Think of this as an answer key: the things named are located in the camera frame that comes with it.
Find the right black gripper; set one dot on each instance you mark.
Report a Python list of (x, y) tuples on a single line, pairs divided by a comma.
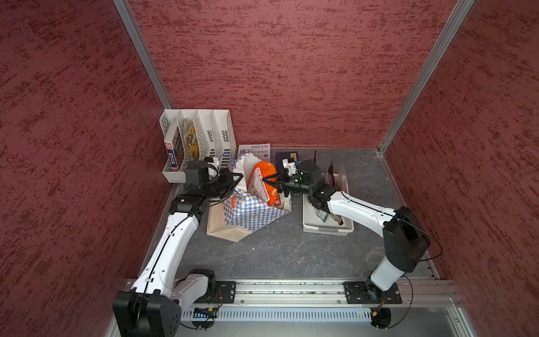
[(280, 184)]

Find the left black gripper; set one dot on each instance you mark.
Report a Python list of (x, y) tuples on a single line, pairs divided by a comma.
[(230, 184)]

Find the white blue checkered paper bag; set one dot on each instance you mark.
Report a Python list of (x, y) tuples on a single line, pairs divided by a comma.
[(251, 206)]

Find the black red condiment packet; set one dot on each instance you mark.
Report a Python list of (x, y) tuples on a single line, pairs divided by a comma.
[(331, 188)]

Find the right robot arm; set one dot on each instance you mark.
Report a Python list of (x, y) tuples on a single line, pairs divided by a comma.
[(405, 240)]

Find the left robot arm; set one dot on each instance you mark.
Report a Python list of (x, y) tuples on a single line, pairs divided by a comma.
[(155, 303)]

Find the dark navy notebook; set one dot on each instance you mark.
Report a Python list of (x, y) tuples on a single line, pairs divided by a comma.
[(290, 156)]

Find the white booklet with text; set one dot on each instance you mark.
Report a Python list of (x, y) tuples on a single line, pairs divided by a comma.
[(261, 151)]

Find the yellow magazine in rack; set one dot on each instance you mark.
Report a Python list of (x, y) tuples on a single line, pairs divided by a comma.
[(190, 140)]

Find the white plastic tray basket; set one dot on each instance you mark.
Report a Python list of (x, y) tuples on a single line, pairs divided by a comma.
[(321, 222)]

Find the white file organizer rack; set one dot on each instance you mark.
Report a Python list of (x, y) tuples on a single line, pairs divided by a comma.
[(215, 135)]

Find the blue white book in rack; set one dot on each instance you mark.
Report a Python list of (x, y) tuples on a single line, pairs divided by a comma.
[(173, 145)]

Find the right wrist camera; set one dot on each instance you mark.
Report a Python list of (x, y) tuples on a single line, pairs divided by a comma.
[(290, 167)]

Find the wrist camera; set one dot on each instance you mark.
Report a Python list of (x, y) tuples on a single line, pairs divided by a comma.
[(290, 167), (214, 161)]

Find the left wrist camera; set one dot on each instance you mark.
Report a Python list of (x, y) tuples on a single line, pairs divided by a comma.
[(214, 161)]

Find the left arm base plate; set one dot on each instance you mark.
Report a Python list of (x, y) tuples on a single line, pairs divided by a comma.
[(224, 293)]

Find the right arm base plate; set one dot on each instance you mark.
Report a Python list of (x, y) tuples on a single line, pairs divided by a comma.
[(366, 293)]

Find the aluminium rail base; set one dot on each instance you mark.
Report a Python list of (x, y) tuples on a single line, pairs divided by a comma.
[(294, 300)]

